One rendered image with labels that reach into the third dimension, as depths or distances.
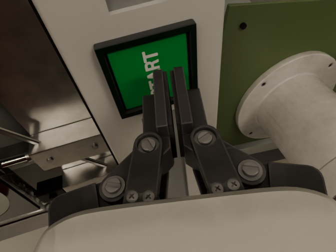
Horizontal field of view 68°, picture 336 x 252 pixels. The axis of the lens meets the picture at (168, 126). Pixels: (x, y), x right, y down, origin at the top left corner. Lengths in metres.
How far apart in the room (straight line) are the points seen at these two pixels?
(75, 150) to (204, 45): 0.19
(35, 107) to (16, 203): 0.16
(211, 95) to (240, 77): 0.21
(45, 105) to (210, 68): 0.17
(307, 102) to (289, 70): 0.06
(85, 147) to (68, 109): 0.04
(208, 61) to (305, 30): 0.26
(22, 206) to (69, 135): 0.15
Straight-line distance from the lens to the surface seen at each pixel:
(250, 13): 0.34
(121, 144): 0.20
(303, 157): 0.40
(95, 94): 0.16
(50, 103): 0.28
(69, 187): 0.35
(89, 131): 0.28
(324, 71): 0.49
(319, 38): 0.45
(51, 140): 0.29
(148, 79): 0.16
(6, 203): 0.40
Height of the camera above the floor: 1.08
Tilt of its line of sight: 38 degrees down
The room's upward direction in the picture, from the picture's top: 159 degrees clockwise
